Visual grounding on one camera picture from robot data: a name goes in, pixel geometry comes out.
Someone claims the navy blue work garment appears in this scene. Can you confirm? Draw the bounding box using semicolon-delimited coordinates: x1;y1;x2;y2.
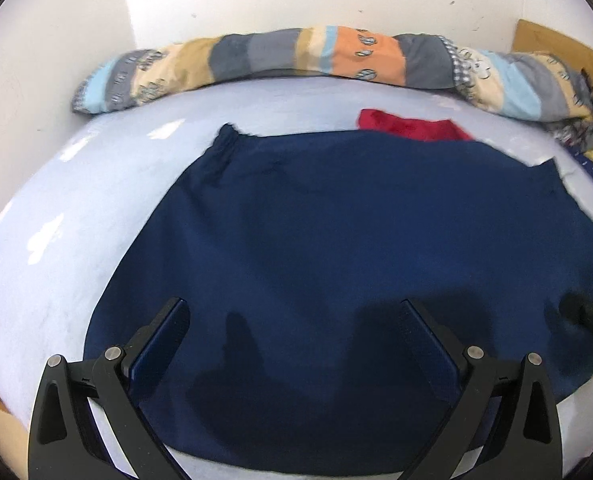
84;126;593;476

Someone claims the red garment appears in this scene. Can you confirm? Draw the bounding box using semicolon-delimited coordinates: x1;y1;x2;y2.
357;108;472;142

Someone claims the patchwork rolled quilt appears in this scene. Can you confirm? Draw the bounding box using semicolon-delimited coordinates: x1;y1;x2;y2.
72;26;592;122

